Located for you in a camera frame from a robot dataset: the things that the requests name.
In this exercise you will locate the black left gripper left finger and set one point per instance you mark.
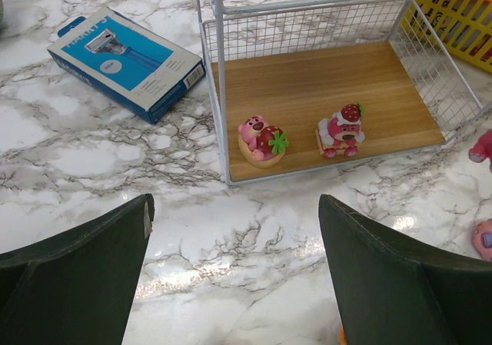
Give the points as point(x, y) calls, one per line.
point(77, 287)

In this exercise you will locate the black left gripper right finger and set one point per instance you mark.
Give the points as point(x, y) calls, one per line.
point(393, 289)

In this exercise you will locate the pink bear cake car toy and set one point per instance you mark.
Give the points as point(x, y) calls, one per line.
point(341, 133)

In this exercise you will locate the pink bear strawberry tart toy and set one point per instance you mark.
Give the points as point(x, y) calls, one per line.
point(262, 144)

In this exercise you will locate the purple bunny pink donut toy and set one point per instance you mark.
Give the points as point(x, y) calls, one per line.
point(482, 239)

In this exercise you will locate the pink bear lying toy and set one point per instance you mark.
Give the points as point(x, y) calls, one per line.
point(481, 151)

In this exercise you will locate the blue razor box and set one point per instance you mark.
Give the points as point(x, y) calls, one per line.
point(126, 62)

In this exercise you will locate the yellow plastic basket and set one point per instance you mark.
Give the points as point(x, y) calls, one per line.
point(463, 26)

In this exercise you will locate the white wire wooden shelf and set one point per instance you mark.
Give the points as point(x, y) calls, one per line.
point(297, 62)

